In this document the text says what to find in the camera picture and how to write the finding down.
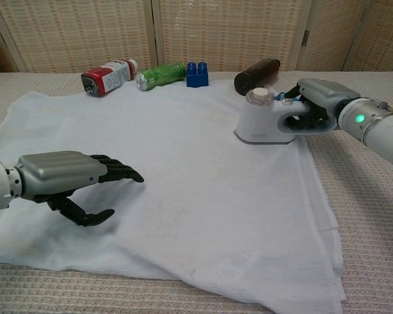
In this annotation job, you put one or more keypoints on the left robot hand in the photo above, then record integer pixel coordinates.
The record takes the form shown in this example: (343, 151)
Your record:
(55, 170)

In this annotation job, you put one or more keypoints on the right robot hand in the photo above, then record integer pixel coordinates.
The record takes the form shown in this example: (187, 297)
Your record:
(327, 93)

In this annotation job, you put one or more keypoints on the white handheld steam iron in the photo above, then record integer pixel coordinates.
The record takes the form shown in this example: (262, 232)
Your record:
(258, 121)

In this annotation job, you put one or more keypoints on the blue snack packet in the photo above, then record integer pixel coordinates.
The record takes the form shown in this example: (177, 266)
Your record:
(279, 96)

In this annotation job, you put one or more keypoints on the brown plastic bottle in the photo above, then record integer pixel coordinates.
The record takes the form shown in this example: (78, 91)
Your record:
(255, 75)

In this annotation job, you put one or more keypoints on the red and white juice bottle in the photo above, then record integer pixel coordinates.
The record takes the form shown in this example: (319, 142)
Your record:
(106, 78)

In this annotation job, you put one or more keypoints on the beige woven folding screen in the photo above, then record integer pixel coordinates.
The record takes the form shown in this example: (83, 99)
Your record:
(216, 32)

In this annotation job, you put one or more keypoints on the blue toy building brick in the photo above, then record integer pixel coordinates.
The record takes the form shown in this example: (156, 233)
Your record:
(197, 76)

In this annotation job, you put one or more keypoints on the green drink can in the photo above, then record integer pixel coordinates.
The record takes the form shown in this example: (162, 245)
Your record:
(158, 76)

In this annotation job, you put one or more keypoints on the beige woven table cover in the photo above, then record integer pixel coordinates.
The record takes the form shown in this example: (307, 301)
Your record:
(363, 229)

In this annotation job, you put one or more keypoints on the white cloth garment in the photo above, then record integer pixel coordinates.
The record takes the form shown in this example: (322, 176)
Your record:
(199, 202)

